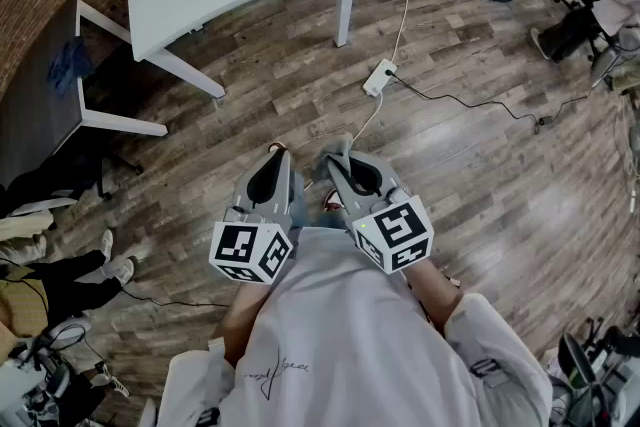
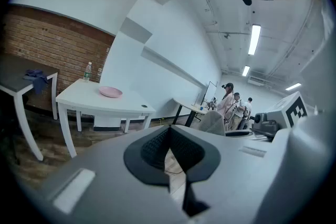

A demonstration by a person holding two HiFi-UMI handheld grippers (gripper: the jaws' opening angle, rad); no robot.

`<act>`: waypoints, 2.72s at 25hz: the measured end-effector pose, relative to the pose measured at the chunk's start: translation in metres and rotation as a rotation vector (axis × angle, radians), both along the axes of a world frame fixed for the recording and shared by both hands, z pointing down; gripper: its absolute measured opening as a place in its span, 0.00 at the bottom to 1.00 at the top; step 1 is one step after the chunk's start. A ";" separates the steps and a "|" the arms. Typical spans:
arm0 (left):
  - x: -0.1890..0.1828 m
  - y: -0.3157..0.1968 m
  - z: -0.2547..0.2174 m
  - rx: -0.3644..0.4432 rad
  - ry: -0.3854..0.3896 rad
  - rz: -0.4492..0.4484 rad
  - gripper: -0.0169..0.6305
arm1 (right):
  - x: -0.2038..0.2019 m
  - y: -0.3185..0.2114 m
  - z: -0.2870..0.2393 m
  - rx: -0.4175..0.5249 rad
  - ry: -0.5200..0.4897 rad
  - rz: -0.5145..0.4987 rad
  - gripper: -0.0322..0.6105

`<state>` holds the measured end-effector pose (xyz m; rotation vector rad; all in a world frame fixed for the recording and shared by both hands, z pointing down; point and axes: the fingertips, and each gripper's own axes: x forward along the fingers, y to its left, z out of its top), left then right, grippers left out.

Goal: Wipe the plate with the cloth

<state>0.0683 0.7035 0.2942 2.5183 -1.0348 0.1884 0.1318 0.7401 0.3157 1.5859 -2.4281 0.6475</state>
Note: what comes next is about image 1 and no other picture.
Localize person's right forearm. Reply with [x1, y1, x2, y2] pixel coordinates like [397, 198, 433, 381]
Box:
[399, 258, 465, 341]

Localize blue cloth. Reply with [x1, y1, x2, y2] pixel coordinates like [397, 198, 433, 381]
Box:
[47, 37, 95, 96]

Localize grey cloth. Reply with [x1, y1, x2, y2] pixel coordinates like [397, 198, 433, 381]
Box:
[312, 133, 355, 182]

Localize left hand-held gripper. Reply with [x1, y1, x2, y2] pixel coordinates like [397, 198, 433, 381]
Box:
[208, 149, 301, 285]

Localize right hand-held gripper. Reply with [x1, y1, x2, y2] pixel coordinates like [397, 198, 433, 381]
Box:
[326, 153, 435, 275]

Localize grey shoulder strap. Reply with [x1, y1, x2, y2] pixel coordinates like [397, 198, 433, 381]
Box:
[467, 357, 512, 390]
[196, 337, 227, 427]

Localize yellow fabric bundle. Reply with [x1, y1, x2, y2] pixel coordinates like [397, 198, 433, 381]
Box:
[0, 279, 50, 339]

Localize white power strip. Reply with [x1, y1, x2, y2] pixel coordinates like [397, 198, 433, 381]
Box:
[362, 58, 399, 98]

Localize black cable with adapter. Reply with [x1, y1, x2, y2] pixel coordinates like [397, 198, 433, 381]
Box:
[384, 68, 621, 135]

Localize person's blue jeans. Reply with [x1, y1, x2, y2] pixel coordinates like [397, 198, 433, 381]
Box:
[291, 172, 351, 232]

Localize dark side table white frame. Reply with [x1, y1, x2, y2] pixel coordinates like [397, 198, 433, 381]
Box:
[0, 0, 169, 189]

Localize person's white shirt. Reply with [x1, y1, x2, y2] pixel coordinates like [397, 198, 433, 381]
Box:
[157, 227, 554, 427]

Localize person's left forearm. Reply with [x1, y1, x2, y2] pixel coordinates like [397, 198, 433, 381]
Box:
[221, 281, 274, 369]

